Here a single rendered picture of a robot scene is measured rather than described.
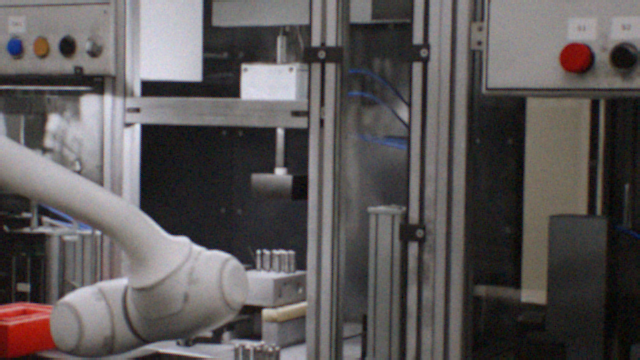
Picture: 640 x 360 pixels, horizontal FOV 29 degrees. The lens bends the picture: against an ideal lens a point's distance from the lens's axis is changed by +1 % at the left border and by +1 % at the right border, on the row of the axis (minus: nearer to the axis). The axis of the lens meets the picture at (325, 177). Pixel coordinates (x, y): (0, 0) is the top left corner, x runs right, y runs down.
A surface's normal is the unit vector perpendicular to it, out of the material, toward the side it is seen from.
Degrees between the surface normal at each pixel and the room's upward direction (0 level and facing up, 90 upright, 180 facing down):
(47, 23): 90
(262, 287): 90
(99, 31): 90
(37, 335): 90
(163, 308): 116
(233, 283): 80
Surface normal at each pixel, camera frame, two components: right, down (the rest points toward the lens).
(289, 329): 0.86, 0.04
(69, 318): -0.48, -0.11
